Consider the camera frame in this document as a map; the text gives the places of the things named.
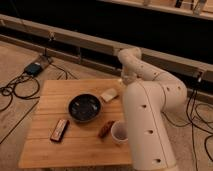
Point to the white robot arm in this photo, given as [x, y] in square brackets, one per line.
[149, 91]

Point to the dark ceramic bowl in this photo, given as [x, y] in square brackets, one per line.
[84, 107]

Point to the beige sponge block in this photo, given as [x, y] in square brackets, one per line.
[109, 94]

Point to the brown snack bar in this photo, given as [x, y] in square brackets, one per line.
[105, 129]

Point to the white cup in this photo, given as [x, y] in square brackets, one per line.
[119, 133]

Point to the wooden table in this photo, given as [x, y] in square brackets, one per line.
[80, 145]

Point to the dark rectangular candy box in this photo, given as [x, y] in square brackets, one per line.
[59, 130]

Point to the black power adapter box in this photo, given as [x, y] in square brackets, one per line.
[33, 69]

